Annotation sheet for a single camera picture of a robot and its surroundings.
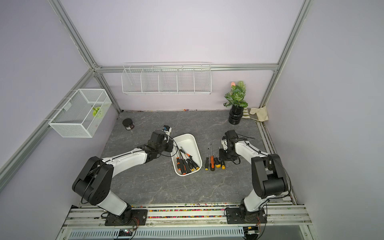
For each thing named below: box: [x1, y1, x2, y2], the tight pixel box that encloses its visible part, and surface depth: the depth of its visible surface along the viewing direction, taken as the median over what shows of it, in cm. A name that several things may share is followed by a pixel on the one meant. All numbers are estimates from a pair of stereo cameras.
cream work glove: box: [247, 106, 269, 122], surface depth 121 cm
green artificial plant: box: [223, 80, 248, 108], surface depth 96 cm
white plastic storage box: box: [170, 133, 203, 176], surface depth 95 cm
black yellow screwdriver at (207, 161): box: [205, 148, 210, 171], surface depth 92 cm
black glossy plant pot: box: [228, 104, 245, 125], surface depth 109 cm
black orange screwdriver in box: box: [178, 148, 187, 175], surface depth 88 cm
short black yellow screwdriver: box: [213, 154, 221, 168], surface depth 93 cm
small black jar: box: [122, 118, 135, 131], surface depth 111 cm
